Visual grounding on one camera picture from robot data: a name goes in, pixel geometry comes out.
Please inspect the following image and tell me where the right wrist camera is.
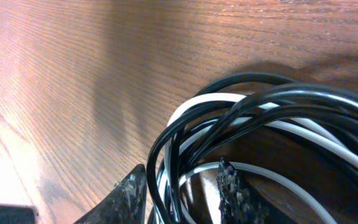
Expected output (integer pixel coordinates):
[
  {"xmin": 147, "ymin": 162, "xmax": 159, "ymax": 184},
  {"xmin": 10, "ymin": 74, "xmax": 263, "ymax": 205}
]
[{"xmin": 0, "ymin": 204, "xmax": 37, "ymax": 224}]

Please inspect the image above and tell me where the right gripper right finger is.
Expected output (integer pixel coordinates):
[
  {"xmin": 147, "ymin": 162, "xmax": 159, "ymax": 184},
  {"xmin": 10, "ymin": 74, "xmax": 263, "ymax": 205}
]
[{"xmin": 216, "ymin": 159, "xmax": 294, "ymax": 224}]

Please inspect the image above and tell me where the black cable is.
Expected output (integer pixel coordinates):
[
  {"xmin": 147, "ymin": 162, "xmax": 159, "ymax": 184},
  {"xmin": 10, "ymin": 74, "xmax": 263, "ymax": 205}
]
[{"xmin": 146, "ymin": 72, "xmax": 358, "ymax": 224}]

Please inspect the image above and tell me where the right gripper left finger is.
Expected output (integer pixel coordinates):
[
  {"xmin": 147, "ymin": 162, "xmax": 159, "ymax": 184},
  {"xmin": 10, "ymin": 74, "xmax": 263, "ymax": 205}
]
[{"xmin": 76, "ymin": 164, "xmax": 147, "ymax": 224}]

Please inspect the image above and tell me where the white cable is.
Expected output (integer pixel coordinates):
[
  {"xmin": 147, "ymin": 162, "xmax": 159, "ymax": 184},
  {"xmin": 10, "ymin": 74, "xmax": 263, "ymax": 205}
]
[{"xmin": 157, "ymin": 92, "xmax": 358, "ymax": 224}]

